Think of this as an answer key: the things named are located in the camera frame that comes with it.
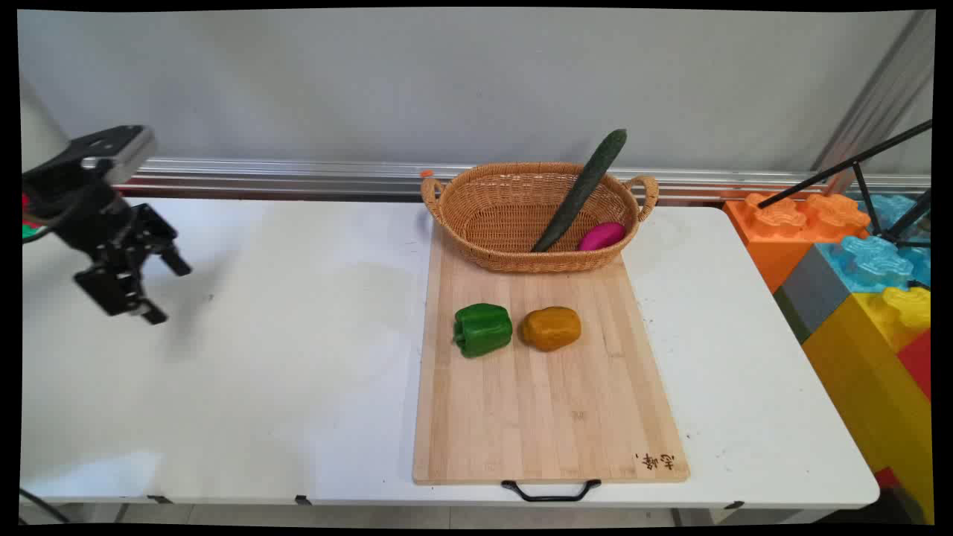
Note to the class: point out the yellow giant toy block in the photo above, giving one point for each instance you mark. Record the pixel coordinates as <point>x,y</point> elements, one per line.
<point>871,380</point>

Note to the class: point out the blue giant toy block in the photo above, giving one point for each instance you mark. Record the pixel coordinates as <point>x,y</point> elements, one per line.
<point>871,260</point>

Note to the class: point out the dark green cucumber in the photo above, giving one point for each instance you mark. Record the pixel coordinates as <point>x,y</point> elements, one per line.
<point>584,186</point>

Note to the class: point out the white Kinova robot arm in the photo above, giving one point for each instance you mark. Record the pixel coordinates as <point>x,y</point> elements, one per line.
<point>37,130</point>

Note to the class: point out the aluminium frame post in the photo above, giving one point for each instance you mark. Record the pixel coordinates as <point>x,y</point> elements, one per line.
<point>878,97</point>

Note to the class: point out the yellow-brown potato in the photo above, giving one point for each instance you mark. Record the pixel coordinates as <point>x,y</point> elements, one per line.
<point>551,328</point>

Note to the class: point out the magenta toy eggplant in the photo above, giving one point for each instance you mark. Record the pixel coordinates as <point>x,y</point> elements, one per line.
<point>601,237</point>

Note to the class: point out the wooden cutting board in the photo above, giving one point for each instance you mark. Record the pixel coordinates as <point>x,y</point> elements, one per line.
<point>543,417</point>

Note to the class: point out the green bell pepper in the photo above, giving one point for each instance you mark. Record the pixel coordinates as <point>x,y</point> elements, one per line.
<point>484,330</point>

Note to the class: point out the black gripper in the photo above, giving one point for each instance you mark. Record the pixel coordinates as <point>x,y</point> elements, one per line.
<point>82,205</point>

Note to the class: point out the black tripod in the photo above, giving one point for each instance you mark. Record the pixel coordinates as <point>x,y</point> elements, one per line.
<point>864,179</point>

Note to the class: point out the aluminium rail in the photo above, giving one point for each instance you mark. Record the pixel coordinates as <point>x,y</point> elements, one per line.
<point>298,177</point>

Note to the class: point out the red giant toy block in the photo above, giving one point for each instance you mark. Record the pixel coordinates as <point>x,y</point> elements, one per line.
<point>917,365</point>

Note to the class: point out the orange giant toy block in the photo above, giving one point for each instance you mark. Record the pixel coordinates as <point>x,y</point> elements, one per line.
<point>767,238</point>

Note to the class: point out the woven wicker basket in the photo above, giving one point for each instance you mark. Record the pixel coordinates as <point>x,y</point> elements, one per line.
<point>499,216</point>

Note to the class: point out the red and green object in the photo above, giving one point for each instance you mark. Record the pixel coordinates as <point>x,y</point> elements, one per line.
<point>28,216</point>

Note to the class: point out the grey giant toy block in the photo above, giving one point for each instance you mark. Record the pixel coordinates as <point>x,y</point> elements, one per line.
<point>811,294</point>

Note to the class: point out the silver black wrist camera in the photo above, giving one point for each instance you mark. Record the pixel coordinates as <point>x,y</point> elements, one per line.
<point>119,149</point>

